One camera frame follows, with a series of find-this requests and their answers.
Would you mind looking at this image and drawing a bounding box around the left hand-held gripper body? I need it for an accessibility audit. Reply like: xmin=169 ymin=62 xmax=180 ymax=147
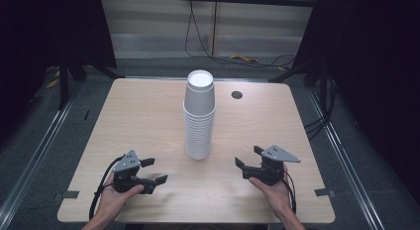
xmin=112 ymin=150 xmax=147 ymax=194

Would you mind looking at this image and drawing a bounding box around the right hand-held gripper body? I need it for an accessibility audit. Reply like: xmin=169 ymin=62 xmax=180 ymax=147
xmin=260 ymin=145 xmax=301 ymax=186

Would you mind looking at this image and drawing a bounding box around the stack of white paper cups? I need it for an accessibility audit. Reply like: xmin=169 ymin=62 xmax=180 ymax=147
xmin=182 ymin=69 xmax=217 ymax=161

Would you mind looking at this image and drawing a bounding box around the person's right hand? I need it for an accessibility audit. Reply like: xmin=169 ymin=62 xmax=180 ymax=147
xmin=248 ymin=170 xmax=296 ymax=221

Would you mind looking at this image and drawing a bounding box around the person's left hand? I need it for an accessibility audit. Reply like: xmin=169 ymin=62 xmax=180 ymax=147
xmin=98 ymin=173 xmax=146 ymax=214

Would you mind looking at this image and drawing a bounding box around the black stand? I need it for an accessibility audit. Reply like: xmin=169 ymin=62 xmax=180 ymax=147
xmin=267 ymin=60 xmax=331 ymax=116
xmin=57 ymin=56 xmax=125 ymax=111

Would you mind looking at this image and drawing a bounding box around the large yellow scrap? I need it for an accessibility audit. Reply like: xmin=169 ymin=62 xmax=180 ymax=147
xmin=230 ymin=55 xmax=260 ymax=63

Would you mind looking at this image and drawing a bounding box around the black curtain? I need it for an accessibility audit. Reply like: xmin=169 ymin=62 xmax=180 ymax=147
xmin=0 ymin=0 xmax=117 ymax=140
xmin=292 ymin=0 xmax=420 ymax=194

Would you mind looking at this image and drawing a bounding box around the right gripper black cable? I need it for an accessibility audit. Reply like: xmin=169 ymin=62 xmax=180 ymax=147
xmin=281 ymin=170 xmax=297 ymax=215

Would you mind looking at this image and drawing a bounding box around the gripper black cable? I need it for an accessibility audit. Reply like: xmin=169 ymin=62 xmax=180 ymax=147
xmin=88 ymin=154 xmax=127 ymax=222
xmin=281 ymin=170 xmax=297 ymax=215

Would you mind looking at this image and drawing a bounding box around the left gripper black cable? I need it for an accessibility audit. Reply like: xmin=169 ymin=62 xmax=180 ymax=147
xmin=88 ymin=154 xmax=127 ymax=222

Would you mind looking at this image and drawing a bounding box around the bundle of black cables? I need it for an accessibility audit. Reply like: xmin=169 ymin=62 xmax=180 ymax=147
xmin=303 ymin=77 xmax=339 ymax=141

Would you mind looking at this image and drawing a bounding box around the metal floor rail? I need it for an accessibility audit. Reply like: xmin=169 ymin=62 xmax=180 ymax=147
xmin=0 ymin=80 xmax=83 ymax=224
xmin=305 ymin=85 xmax=387 ymax=230

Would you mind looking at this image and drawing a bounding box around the black cable on floor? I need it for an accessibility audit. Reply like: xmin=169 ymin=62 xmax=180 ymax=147
xmin=183 ymin=0 xmax=296 ymax=69

